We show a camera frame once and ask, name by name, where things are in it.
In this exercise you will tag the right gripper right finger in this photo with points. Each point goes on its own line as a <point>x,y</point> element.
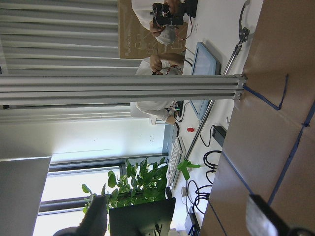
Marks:
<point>261,220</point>

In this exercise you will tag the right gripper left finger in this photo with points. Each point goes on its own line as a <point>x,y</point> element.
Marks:
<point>95,221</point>

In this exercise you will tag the green potted plant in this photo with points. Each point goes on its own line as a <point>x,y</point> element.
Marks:
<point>142,183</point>

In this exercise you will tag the black monitor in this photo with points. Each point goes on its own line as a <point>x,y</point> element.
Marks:
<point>148,219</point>

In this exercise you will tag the black power adapter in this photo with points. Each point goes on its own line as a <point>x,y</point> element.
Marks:
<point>219,134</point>

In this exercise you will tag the white keyboard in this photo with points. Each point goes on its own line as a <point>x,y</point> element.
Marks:
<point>176,156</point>

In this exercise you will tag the teach pendant tablet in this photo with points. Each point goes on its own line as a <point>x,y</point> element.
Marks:
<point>205,63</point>

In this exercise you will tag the aluminium frame post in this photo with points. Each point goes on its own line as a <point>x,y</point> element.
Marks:
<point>66,90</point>

